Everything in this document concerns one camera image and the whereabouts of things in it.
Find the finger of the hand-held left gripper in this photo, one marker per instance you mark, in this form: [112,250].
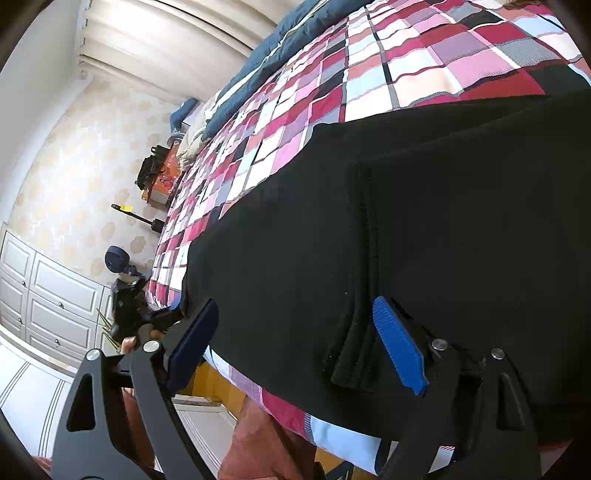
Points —
[166,318]

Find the blue duvet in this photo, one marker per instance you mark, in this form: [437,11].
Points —
[277,50]

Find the black bag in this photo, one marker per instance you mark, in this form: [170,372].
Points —
[150,168]

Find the blue folded clothing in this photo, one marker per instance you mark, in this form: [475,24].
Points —
[180,113]

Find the orange cardboard box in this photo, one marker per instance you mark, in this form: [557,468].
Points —
[166,184]

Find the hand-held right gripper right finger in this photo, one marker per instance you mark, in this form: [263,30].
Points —
[399,346]

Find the small beige pillow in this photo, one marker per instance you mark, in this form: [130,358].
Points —
[191,147]

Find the black handheld device yellow tag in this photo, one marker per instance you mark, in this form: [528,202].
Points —
[154,225]

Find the white drawer cabinet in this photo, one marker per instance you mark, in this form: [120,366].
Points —
[51,295]

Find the person's left hand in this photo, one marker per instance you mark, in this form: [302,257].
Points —
[129,344]

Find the white grooved panel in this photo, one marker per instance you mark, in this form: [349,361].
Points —
[32,392]

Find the plaid bed sheet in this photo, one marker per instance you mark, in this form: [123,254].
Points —
[369,69]

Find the black pants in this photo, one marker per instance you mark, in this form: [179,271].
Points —
[323,230]

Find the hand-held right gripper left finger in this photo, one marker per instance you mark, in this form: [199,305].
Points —
[194,341]

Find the cream curtain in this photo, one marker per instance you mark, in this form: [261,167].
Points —
[184,41]

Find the thin yellow rods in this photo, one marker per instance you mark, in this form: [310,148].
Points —
[107,330]

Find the person's salmon clothing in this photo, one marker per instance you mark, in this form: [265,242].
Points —
[258,443]

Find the wooden bed frame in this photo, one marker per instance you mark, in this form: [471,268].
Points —
[212,383]

